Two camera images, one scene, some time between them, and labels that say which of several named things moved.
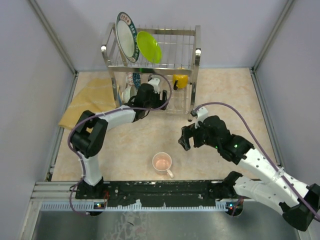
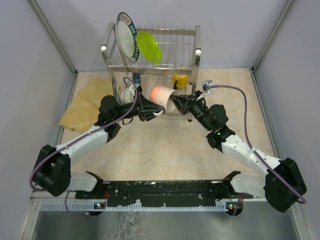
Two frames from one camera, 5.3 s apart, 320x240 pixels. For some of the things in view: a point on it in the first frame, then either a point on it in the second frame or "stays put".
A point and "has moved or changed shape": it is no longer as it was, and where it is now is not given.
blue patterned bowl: (136, 79) stays put
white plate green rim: (127, 36) stays put
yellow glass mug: (180, 81) stays put
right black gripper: (189, 131) to (182, 101)
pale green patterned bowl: (130, 91) stays put
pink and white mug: (161, 162) has moved or changed shape
